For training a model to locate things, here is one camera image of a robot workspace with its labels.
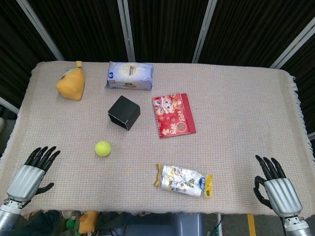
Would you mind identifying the beige woven table cloth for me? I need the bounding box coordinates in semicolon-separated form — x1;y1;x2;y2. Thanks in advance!
0;60;309;217

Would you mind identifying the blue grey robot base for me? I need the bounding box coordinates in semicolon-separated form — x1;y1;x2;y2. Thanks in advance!
124;212;205;236

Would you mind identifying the aluminium partition post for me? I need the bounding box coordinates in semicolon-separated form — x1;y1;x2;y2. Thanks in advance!
117;0;136;62
16;0;65;61
269;18;315;69
0;96;20;114
191;0;218;63

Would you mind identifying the green round toy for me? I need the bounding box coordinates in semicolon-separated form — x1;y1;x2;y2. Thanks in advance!
65;219;81;233

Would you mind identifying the orange plush toy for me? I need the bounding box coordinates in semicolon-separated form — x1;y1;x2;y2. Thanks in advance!
78;210;99;234

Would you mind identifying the silver yellow snack bag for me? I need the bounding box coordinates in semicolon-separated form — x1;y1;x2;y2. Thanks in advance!
154;163;213;198

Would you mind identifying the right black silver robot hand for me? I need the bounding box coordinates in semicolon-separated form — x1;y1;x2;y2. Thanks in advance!
253;154;303;218

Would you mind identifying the pale blue tissue pack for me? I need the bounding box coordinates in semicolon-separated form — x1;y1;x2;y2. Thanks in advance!
105;61;155;91

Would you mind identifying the black cube box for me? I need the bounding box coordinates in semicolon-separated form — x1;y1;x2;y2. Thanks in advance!
107;95;141;131

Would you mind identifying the yellow floor tape strip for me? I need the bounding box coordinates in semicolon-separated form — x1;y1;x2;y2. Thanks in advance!
247;213;256;236

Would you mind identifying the red 2026 spiral calendar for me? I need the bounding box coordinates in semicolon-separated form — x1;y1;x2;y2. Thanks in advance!
151;92;197;139

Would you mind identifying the yellow plush toy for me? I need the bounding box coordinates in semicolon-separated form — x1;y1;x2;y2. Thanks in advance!
55;60;86;101

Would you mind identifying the yellow tennis ball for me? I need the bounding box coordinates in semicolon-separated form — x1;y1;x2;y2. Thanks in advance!
95;140;112;157

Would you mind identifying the white table leg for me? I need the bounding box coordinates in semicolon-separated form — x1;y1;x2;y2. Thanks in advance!
216;213;223;236

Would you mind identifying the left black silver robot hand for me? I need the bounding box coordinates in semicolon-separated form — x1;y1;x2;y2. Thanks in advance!
6;146;61;203

